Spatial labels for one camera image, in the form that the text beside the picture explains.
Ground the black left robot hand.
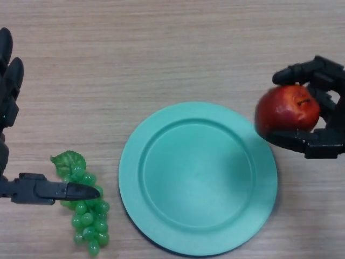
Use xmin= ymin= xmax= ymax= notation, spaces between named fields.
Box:
xmin=0 ymin=26 xmax=101 ymax=206

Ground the green plastic grape bunch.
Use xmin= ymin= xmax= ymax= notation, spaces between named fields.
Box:
xmin=50 ymin=150 xmax=111 ymax=256

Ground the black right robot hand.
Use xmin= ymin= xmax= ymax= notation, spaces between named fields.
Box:
xmin=266 ymin=55 xmax=345 ymax=160

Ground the red apple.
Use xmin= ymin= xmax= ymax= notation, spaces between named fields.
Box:
xmin=254 ymin=83 xmax=321 ymax=134

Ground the green round plate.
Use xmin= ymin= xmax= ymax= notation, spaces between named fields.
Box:
xmin=118 ymin=101 xmax=278 ymax=256

